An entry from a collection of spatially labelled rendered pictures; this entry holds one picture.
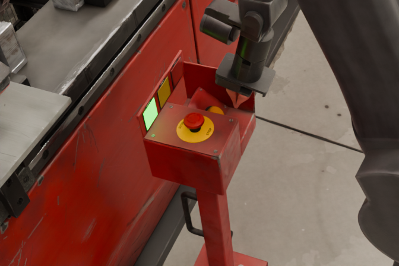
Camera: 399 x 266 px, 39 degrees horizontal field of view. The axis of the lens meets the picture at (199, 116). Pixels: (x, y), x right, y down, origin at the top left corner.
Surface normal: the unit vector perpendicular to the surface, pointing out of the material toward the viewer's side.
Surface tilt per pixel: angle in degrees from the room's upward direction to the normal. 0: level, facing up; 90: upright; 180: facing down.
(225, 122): 0
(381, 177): 93
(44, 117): 0
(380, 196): 93
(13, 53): 90
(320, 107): 0
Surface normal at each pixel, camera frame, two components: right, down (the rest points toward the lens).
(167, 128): -0.10, -0.70
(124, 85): 0.91, 0.23
